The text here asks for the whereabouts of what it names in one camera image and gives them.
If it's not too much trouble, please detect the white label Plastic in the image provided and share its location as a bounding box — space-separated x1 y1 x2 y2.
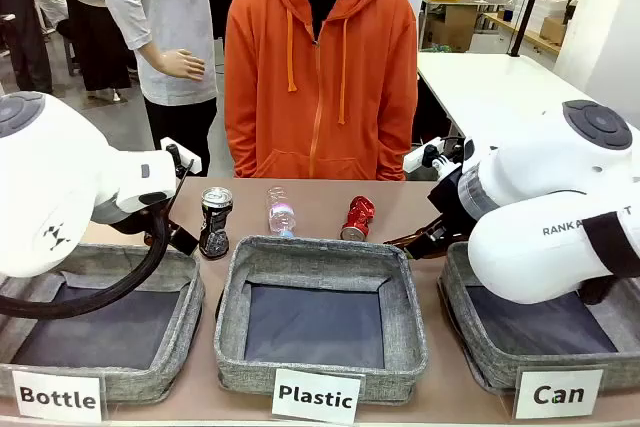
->
271 367 362 426

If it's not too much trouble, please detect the person in grey shirt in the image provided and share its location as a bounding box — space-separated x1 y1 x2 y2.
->
103 0 219 178

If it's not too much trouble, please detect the grey fabric basket Bottle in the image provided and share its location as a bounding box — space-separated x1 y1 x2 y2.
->
0 242 206 406

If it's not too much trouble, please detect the person in dark clothes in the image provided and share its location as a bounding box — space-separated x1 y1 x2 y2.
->
0 0 55 94

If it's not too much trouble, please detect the grey fabric basket Plastic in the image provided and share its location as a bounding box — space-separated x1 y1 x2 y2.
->
213 235 430 406

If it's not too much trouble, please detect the white label Bottle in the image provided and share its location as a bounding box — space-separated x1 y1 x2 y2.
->
10 369 104 424

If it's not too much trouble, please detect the crushed black drink can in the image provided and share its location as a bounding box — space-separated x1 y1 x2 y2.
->
198 186 235 262

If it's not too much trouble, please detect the bare forearm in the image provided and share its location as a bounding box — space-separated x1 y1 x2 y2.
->
137 41 174 79

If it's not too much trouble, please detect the small cardboard box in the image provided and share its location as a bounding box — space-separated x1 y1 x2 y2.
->
539 16 567 45

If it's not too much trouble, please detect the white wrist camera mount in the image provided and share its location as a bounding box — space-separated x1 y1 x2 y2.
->
159 136 203 177
402 138 467 177

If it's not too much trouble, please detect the large cardboard box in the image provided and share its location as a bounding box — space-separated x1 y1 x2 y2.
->
429 5 480 52

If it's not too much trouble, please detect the small clear plastic bottle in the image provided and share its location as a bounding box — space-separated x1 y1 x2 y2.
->
265 185 297 239

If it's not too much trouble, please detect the person in black skirt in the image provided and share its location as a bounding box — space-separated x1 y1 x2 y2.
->
53 0 134 98

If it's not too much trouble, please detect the pale bare hand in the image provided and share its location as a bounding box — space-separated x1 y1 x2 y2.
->
163 48 207 82

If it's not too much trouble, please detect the white label Can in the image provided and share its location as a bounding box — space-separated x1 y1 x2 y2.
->
514 369 605 421

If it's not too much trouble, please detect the stack of white boxes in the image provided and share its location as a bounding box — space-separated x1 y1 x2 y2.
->
528 0 570 34

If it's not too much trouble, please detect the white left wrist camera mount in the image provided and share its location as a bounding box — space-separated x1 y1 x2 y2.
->
159 136 203 177

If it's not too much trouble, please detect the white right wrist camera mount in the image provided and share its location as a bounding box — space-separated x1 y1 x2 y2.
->
402 138 467 177

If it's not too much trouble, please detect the crushed red drink can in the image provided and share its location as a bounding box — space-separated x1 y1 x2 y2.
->
340 195 377 242

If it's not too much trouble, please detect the person in orange hoodie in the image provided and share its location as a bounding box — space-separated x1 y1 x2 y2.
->
223 0 419 182

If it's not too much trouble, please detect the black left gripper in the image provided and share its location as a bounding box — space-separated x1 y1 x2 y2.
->
92 195 200 257

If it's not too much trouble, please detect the black metal pole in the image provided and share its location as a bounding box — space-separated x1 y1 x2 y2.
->
508 0 552 57

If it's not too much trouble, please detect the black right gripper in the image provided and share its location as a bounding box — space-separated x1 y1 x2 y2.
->
405 166 481 262

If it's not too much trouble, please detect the wooden shelf board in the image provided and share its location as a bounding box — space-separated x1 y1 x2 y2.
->
483 11 562 56

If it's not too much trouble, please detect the grey fabric basket Can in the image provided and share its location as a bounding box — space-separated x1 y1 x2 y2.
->
437 240 640 396

